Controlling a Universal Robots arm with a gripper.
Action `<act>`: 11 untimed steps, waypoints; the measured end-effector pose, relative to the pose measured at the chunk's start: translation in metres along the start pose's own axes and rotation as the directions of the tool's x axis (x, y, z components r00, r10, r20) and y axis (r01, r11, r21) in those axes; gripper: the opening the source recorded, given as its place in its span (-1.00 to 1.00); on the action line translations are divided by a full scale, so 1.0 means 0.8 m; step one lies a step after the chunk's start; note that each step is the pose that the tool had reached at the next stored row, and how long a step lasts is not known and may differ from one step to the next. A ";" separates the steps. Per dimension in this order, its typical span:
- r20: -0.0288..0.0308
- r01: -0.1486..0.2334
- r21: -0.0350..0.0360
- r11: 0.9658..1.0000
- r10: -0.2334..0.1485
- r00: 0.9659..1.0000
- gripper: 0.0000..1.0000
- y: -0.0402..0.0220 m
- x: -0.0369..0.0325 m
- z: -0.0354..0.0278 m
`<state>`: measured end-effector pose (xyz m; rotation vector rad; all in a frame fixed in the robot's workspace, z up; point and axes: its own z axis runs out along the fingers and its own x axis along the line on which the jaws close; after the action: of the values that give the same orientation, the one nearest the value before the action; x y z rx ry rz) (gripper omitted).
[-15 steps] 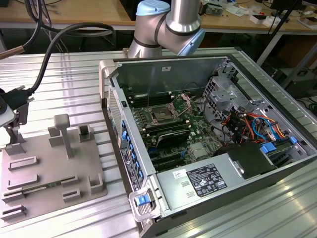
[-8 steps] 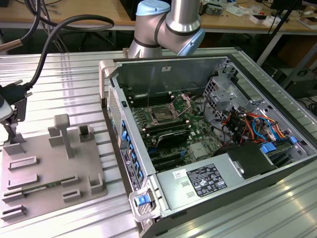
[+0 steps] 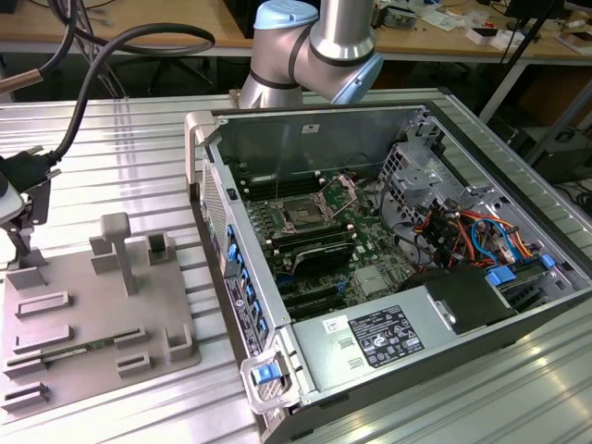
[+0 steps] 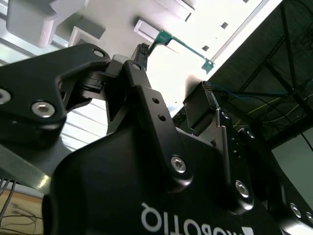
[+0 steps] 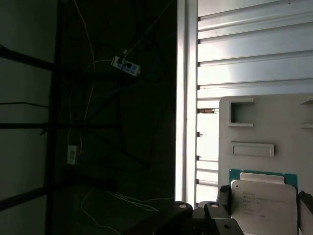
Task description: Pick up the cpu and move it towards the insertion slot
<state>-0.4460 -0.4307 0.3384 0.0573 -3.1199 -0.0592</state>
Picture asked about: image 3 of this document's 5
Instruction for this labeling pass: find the wooden desk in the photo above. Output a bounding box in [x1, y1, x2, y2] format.
[0, 0, 592, 61]

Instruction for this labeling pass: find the black box on floor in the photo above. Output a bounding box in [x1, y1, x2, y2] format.
[530, 130, 592, 182]

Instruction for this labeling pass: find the blue wire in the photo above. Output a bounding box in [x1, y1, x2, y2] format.
[470, 218, 515, 265]

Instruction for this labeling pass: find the grey parts rack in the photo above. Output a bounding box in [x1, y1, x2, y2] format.
[0, 212, 204, 426]

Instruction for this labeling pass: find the white box with dark inlay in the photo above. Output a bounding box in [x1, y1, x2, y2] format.
[465, 26, 511, 50]

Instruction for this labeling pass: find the black cable connector with screws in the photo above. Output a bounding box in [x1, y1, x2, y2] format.
[0, 146, 63, 191]

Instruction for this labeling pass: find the black RAM slot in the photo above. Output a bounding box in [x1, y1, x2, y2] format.
[239, 169, 320, 187]
[243, 179, 323, 201]

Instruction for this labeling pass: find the black graphics card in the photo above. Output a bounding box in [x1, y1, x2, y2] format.
[291, 242, 356, 278]

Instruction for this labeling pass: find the grey case foot blue latch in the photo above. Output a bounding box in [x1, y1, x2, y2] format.
[239, 351, 302, 413]

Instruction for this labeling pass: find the plain grey case foot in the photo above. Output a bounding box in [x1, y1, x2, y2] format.
[184, 112, 222, 187]

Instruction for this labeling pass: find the black expansion slot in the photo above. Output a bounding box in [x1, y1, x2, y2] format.
[283, 294, 349, 319]
[280, 283, 344, 305]

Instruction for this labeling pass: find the silver power supply with label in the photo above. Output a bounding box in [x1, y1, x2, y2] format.
[290, 284, 459, 394]

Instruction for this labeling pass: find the silver perforated disk cage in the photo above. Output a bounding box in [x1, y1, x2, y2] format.
[377, 138, 468, 232]

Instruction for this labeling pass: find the open black silver PC case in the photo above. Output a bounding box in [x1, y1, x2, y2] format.
[184, 99, 592, 443]

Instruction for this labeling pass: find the metal socket cover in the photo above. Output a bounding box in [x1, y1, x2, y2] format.
[317, 172, 361, 219]

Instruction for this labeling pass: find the black RAM stick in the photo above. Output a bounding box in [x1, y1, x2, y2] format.
[274, 229, 356, 254]
[269, 221, 347, 242]

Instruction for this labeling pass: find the CPU socket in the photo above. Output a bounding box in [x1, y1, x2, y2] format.
[280, 196, 327, 234]

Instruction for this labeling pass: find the silver chipset heatsink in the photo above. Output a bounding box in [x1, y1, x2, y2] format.
[354, 266, 389, 298]

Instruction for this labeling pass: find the orange wire bundle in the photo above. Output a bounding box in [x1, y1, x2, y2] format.
[455, 209, 543, 261]

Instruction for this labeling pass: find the black air duct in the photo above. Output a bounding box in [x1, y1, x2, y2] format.
[401, 266, 518, 335]

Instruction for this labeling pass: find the black cable with copper sleeve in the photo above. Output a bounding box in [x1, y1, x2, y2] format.
[0, 0, 78, 96]

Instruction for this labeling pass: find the large blue plastic clip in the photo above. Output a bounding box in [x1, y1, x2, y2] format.
[487, 265, 518, 289]

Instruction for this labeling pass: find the thick black cable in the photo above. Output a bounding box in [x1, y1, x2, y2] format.
[48, 22, 216, 163]

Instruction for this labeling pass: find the green motherboard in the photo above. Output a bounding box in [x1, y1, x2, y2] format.
[230, 159, 417, 325]

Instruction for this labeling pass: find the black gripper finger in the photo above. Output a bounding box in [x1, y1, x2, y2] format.
[8, 228, 35, 269]

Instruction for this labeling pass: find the black wire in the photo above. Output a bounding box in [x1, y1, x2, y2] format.
[375, 182, 438, 270]

